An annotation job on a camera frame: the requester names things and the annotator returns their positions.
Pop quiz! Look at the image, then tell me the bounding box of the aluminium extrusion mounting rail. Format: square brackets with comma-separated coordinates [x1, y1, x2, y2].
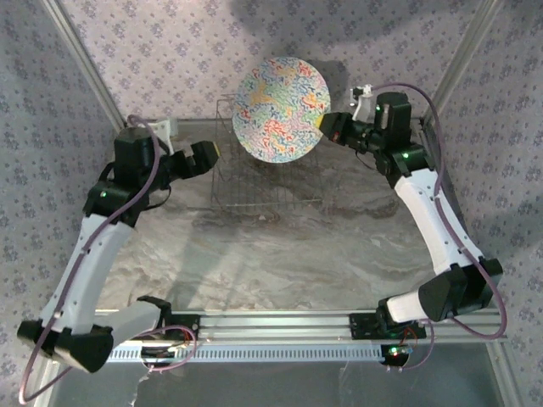
[46, 308, 510, 345]

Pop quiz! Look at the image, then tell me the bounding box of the wire dish rack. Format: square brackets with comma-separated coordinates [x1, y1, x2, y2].
[210, 95, 323, 211]

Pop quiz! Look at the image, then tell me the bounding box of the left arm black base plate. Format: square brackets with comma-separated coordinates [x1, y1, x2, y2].
[122, 313, 200, 343]

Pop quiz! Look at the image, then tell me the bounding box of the multicolour squiggle pattern plate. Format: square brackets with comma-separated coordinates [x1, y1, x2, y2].
[231, 54, 332, 165]

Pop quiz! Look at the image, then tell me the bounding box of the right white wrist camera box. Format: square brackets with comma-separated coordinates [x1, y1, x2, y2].
[350, 84, 375, 122]

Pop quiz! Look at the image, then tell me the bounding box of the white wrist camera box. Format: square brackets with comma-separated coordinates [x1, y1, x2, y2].
[148, 120, 177, 153]
[350, 84, 375, 122]

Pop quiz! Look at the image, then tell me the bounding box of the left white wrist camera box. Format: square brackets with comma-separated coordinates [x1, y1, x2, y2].
[148, 120, 177, 153]

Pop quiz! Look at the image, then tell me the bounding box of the aluminium frame post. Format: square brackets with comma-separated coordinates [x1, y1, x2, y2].
[418, 0, 507, 128]
[42, 0, 128, 133]

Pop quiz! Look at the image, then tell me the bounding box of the floral cloth backdrop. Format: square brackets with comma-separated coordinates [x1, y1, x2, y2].
[0, 0, 543, 407]

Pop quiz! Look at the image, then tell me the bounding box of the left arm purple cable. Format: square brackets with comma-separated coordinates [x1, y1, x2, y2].
[17, 114, 199, 404]

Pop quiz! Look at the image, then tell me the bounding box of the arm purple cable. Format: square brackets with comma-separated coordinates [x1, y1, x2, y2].
[17, 114, 199, 404]
[371, 82, 508, 374]

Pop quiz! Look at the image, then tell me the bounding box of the white slotted cable duct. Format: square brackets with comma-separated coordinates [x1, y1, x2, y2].
[61, 342, 389, 364]

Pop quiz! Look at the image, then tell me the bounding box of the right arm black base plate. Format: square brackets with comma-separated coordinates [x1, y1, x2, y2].
[350, 312, 428, 340]

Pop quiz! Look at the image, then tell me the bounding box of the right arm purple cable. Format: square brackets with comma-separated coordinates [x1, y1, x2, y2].
[371, 82, 508, 374]

